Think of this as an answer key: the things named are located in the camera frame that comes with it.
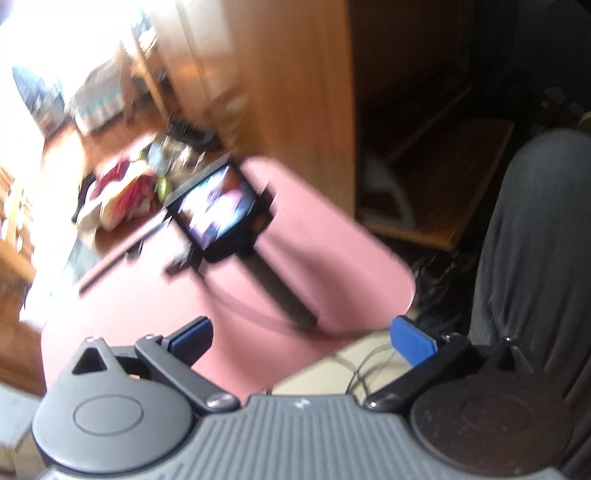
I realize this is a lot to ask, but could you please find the dark object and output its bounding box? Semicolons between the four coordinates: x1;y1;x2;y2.
410;253;472;334

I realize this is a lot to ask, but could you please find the pink folding table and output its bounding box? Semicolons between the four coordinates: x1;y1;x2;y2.
41;157;416;398

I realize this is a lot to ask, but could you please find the person's leg in grey pants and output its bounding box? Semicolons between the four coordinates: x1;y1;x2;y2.
468;129;591;462

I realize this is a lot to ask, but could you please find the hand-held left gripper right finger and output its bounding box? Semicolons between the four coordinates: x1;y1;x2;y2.
365;315;536;411

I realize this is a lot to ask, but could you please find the phone with lit screen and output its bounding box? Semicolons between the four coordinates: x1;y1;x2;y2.
166;161;259;259

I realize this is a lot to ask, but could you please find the pile of shoes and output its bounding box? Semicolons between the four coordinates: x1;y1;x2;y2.
71;134;218;232

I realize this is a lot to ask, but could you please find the wooden shoe cabinet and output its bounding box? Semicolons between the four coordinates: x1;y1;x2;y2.
175;0;515;252

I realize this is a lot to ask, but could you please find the bed with striped skirt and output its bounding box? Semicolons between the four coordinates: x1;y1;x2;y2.
69;60;134;134

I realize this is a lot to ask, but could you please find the black cable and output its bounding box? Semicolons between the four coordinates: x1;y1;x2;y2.
332;342;398;398

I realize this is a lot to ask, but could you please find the black phone holder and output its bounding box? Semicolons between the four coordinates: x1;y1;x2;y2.
164;182;319;330

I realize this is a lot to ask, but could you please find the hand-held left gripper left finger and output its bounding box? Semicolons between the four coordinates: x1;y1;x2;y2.
69;316;241;413

